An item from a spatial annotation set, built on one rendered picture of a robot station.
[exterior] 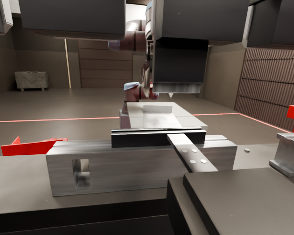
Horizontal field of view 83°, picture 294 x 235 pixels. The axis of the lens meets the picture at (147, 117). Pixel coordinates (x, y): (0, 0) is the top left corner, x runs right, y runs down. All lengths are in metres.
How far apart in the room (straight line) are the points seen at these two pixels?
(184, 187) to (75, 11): 0.27
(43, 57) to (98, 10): 8.83
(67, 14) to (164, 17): 0.14
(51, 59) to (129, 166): 8.76
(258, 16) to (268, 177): 0.32
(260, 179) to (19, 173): 0.48
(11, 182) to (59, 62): 8.53
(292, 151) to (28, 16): 0.61
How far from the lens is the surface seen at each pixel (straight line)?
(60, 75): 8.95
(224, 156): 0.41
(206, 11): 0.33
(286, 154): 0.58
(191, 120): 0.44
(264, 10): 0.43
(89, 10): 0.30
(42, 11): 0.31
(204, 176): 0.17
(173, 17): 0.30
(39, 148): 0.77
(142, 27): 1.07
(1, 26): 0.39
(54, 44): 9.00
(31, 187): 0.46
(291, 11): 0.42
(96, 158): 0.34
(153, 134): 0.34
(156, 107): 0.48
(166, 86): 0.34
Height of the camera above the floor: 1.13
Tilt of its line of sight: 17 degrees down
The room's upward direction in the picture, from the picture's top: 2 degrees clockwise
